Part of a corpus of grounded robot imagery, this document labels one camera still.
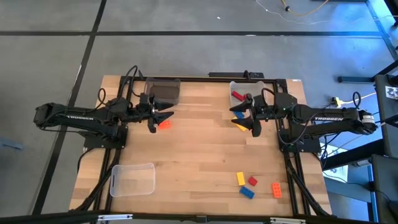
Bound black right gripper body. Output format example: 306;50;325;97
245;93;278;138

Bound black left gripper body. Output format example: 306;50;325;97
126;95;157;134

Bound clear grey plastic bin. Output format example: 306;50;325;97
144;77;182;105

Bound white plastic bin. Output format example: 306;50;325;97
229;80;268;108

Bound black bar on table edge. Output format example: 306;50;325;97
208;70;265;79

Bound black diagonal beam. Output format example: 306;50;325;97
322;139;384;171

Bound black floor stand leg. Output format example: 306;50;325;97
337;58;398;84

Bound black and white tag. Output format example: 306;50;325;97
384;86;398;100

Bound black overhead crossbeam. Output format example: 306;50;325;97
0;210;398;224

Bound black table frame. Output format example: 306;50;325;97
70;75;333;218

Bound thin white floor cable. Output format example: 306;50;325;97
255;0;330;25

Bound white power cable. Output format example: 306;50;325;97
340;91;377;105

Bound yellow floor cable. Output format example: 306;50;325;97
280;0;330;17

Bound silver metal bracket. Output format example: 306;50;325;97
97;213;134;222
269;217;307;224

